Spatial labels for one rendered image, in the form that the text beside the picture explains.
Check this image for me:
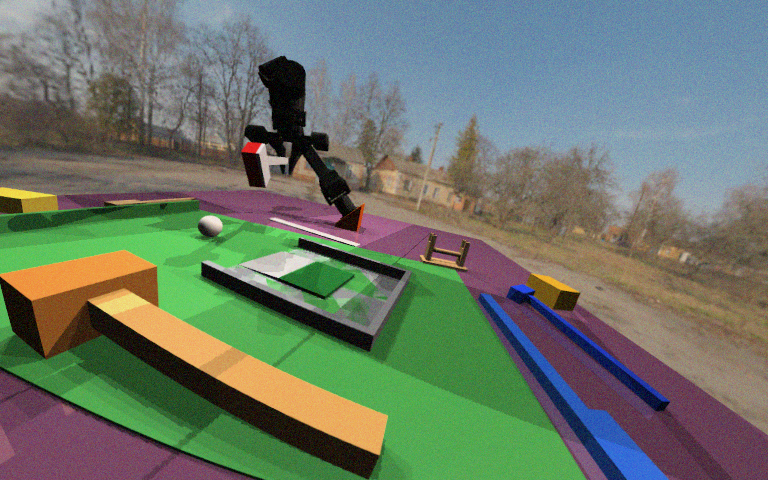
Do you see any white golf ball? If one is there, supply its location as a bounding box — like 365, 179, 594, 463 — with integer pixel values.
198, 216, 222, 237

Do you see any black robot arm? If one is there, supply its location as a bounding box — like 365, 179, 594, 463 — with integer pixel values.
258, 56, 359, 219

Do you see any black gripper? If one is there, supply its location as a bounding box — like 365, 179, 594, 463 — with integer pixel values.
244, 103, 329, 175

